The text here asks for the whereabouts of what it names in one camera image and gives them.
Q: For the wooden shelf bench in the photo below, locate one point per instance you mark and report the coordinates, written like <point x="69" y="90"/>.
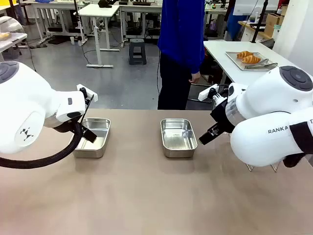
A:
<point x="247" y="24"/>

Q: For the person's left forearm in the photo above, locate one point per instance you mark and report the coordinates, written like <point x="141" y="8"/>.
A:
<point x="196" y="61"/>

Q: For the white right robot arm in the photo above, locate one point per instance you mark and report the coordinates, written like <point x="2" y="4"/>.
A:
<point x="264" y="98"/>

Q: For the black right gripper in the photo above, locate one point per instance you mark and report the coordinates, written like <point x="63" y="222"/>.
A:
<point x="221" y="115"/>

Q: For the black slanted stand pole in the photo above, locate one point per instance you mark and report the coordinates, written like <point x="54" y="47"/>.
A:
<point x="259" y="24"/>

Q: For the golden croissant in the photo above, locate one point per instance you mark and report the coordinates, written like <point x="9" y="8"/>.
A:
<point x="244" y="54"/>
<point x="250" y="59"/>

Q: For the brown cardboard box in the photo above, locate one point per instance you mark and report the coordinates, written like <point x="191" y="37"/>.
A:
<point x="272" y="24"/>

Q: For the metal baking tray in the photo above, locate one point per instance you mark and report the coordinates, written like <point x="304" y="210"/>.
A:
<point x="232" y="58"/>

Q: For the white table with dome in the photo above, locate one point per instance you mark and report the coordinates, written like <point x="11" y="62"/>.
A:
<point x="14" y="40"/>

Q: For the clear plastic dome cover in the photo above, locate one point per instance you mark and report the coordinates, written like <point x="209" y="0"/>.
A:
<point x="9" y="24"/>

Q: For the metal serving tongs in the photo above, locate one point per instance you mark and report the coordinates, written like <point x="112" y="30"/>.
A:
<point x="259" y="65"/>

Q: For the pale bread loaf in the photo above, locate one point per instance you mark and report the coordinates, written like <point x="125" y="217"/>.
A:
<point x="5" y="36"/>

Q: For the white cup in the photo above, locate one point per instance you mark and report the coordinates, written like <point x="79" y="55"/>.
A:
<point x="72" y="40"/>

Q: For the person in blue sweater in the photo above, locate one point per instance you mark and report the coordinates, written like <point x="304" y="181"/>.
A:
<point x="181" y="29"/>

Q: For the white desk with equipment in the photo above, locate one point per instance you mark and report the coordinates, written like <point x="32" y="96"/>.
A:
<point x="137" y="8"/>

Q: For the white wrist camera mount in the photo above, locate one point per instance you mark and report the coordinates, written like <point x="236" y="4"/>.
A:
<point x="91" y="95"/>
<point x="204" y="94"/>

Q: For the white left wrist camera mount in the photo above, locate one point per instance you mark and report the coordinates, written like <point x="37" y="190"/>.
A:
<point x="91" y="95"/>

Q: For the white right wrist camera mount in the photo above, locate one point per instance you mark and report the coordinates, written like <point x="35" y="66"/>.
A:
<point x="204" y="94"/>

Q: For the person's left hand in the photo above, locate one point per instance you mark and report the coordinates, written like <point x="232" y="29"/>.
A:
<point x="195" y="77"/>

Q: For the long white lab desk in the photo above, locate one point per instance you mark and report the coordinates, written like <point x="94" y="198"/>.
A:
<point x="49" y="5"/>

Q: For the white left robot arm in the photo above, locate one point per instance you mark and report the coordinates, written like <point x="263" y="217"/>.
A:
<point x="24" y="98"/>

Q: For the grey plastic step stool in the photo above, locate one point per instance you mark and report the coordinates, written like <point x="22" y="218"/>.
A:
<point x="137" y="49"/>

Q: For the rectangular steel container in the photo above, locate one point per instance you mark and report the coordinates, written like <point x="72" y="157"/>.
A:
<point x="97" y="127"/>
<point x="176" y="137"/>

